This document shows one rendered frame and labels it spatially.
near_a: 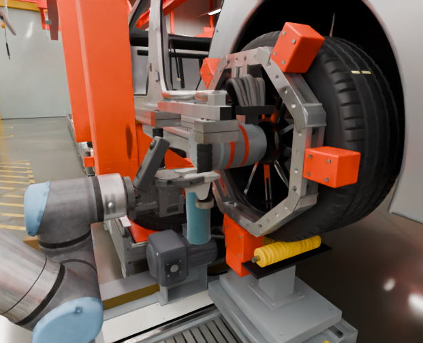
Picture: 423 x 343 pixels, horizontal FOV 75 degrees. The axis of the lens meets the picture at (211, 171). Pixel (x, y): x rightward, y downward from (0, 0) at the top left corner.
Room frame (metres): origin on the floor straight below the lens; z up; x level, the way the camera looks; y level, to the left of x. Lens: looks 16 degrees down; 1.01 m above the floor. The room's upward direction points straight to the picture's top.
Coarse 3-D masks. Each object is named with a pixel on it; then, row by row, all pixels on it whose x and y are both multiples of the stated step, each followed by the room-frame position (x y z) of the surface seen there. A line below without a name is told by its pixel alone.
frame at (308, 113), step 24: (264, 48) 0.77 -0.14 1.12; (216, 72) 0.99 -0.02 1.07; (288, 96) 0.68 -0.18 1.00; (312, 96) 0.68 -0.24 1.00; (312, 120) 0.63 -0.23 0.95; (312, 144) 0.66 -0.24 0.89; (216, 192) 0.99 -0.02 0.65; (312, 192) 0.64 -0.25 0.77; (240, 216) 0.84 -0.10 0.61; (264, 216) 0.73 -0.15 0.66; (288, 216) 0.67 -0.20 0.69
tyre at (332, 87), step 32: (320, 64) 0.71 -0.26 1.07; (352, 64) 0.73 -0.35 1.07; (320, 96) 0.70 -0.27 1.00; (352, 96) 0.65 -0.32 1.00; (384, 96) 0.71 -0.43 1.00; (352, 128) 0.63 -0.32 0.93; (384, 128) 0.68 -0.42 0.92; (384, 160) 0.68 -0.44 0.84; (320, 192) 0.67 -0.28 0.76; (352, 192) 0.63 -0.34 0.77; (384, 192) 0.71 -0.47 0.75; (288, 224) 0.76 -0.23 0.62; (320, 224) 0.67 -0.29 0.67
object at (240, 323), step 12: (216, 288) 1.08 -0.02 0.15; (216, 300) 1.02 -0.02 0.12; (228, 300) 1.00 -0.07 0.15; (228, 312) 0.93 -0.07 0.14; (240, 312) 0.93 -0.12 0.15; (240, 324) 0.85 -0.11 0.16; (252, 324) 0.87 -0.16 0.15; (336, 324) 0.87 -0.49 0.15; (348, 324) 0.85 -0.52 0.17; (240, 336) 0.85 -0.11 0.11; (252, 336) 0.79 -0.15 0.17; (324, 336) 0.81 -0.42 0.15; (336, 336) 0.79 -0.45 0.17; (348, 336) 0.79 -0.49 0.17
